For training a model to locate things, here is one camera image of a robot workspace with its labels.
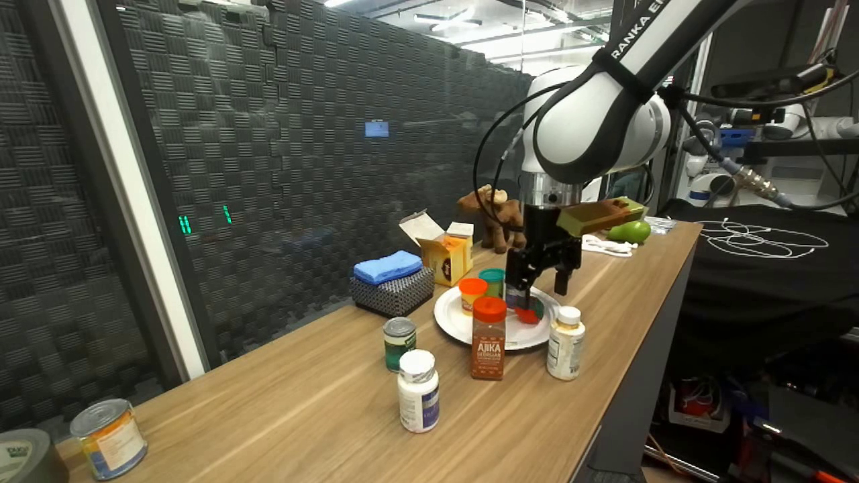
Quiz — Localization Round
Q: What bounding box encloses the cream vitamin bottle green label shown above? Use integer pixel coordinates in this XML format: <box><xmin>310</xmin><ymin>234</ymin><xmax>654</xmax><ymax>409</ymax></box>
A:
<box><xmin>545</xmin><ymin>304</ymin><xmax>587</xmax><ymax>383</ymax></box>

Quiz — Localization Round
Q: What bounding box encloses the tin can orange label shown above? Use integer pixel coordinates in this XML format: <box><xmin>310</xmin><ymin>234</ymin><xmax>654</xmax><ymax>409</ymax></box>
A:
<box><xmin>67</xmin><ymin>398</ymin><xmax>149</xmax><ymax>483</ymax></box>

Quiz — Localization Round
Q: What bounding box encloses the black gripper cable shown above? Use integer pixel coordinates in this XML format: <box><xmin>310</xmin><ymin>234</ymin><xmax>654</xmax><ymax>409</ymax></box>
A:
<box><xmin>468</xmin><ymin>84</ymin><xmax>575</xmax><ymax>226</ymax></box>

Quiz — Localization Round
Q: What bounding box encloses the white lab equipment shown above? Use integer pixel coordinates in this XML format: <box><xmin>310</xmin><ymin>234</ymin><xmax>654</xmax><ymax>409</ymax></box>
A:
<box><xmin>679</xmin><ymin>96</ymin><xmax>807</xmax><ymax>208</ymax></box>

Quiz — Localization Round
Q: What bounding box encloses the brown plush moose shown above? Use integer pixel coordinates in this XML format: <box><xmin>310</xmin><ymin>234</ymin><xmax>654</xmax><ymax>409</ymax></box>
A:
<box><xmin>455</xmin><ymin>183</ymin><xmax>532</xmax><ymax>255</ymax></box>

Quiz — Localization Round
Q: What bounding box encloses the open yellow cardboard box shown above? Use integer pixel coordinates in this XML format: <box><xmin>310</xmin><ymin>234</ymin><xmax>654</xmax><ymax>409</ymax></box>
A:
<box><xmin>397</xmin><ymin>210</ymin><xmax>478</xmax><ymax>289</ymax></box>

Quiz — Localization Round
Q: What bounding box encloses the yellow tub teal lid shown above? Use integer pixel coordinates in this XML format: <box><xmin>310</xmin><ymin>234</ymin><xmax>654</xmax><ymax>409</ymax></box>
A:
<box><xmin>478</xmin><ymin>267</ymin><xmax>507</xmax><ymax>302</ymax></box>

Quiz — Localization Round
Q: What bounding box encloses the spice bottle orange lid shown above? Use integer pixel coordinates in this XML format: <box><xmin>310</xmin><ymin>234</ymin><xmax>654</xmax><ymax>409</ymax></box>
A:
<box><xmin>468</xmin><ymin>296</ymin><xmax>510</xmax><ymax>383</ymax></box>

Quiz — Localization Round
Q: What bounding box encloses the black covered table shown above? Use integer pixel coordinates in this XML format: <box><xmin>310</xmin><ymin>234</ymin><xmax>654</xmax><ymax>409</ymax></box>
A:
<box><xmin>660</xmin><ymin>200</ymin><xmax>859</xmax><ymax>361</ymax></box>

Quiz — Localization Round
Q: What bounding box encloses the small green can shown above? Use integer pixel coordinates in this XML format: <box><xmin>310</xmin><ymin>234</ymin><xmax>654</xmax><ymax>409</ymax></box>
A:
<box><xmin>381</xmin><ymin>315</ymin><xmax>419</xmax><ymax>373</ymax></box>

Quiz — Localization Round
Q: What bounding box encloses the green apple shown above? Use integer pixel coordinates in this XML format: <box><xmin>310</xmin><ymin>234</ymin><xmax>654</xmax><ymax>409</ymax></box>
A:
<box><xmin>607</xmin><ymin>218</ymin><xmax>651</xmax><ymax>248</ymax></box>

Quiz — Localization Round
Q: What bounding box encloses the small white bottle blue label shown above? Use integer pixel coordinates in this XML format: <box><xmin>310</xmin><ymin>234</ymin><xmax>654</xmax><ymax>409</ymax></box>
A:
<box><xmin>393</xmin><ymin>346</ymin><xmax>443</xmax><ymax>436</ymax></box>

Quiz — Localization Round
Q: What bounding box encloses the white crumpled paper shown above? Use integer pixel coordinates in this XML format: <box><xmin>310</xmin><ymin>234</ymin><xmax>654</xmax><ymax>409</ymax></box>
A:
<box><xmin>580</xmin><ymin>234</ymin><xmax>639</xmax><ymax>263</ymax></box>

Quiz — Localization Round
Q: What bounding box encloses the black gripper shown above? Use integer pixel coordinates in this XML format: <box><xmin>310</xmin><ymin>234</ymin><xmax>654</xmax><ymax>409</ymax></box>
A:
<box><xmin>505</xmin><ymin>205</ymin><xmax>587</xmax><ymax>315</ymax></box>

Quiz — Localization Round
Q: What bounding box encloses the white round plate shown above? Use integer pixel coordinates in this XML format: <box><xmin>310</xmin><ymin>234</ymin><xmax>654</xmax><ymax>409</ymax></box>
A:
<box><xmin>431</xmin><ymin>280</ymin><xmax>562</xmax><ymax>354</ymax></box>

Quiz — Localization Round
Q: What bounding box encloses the white coiled cable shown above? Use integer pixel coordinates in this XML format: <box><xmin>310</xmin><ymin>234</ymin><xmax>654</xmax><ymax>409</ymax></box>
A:
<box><xmin>698</xmin><ymin>216</ymin><xmax>832</xmax><ymax>263</ymax></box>

